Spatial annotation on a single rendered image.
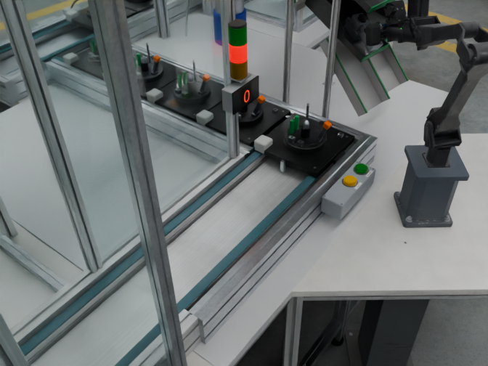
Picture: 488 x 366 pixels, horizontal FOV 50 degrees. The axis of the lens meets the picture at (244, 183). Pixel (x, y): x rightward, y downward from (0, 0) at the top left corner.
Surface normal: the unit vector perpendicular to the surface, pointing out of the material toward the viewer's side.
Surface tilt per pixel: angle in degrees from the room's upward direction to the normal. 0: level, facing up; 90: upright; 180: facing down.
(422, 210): 90
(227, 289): 0
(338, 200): 0
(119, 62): 90
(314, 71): 0
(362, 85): 45
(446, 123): 96
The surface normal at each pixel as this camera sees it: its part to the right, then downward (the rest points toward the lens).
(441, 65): -0.01, -0.75
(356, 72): 0.47, -0.19
